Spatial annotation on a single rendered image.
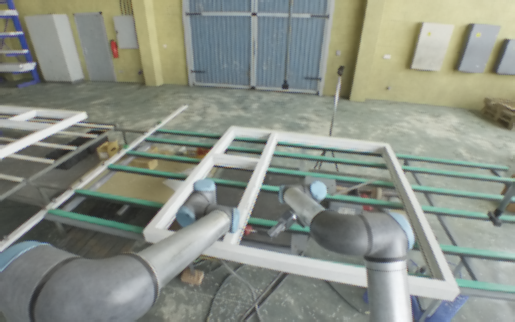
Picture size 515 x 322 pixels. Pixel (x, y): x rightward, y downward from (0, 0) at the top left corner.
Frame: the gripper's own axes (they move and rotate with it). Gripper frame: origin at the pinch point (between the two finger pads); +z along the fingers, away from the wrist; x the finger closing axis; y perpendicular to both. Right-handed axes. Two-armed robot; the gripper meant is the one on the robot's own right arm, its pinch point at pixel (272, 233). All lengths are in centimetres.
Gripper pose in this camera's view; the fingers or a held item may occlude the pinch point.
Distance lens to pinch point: 134.3
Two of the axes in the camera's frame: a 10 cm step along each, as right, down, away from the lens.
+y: -6.5, -5.8, 4.9
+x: -0.7, -5.9, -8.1
